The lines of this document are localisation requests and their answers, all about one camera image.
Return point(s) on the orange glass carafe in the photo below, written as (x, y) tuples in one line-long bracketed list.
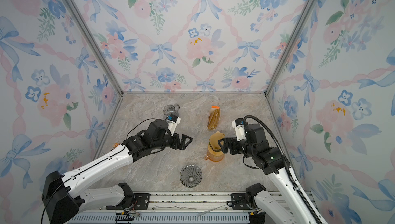
[(214, 156)]

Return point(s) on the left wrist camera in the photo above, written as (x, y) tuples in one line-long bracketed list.
[(173, 121)]

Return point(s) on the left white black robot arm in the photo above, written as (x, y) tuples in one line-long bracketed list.
[(68, 194)]

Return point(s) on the clear grey glass pitcher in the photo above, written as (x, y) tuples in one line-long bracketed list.
[(171, 110)]

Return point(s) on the clear grey glass dripper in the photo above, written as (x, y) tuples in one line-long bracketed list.
[(191, 176)]

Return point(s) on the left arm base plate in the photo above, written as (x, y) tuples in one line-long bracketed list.
[(139, 201)]

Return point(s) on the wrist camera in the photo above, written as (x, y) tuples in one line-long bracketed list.
[(173, 121), (238, 125)]

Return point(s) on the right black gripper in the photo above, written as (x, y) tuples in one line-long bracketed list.
[(234, 142)]

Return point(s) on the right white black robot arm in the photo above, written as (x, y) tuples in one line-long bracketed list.
[(300, 209)]

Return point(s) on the aluminium frame rail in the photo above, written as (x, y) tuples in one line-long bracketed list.
[(180, 208)]

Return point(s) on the orange coffee filter packet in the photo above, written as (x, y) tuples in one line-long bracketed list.
[(214, 117)]

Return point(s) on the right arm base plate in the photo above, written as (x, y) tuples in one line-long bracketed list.
[(242, 201)]

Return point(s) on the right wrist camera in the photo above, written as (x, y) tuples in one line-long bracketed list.
[(238, 125)]

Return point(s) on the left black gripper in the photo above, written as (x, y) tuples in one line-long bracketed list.
[(183, 145)]

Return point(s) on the brown paper coffee filter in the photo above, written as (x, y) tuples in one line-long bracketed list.
[(213, 145)]

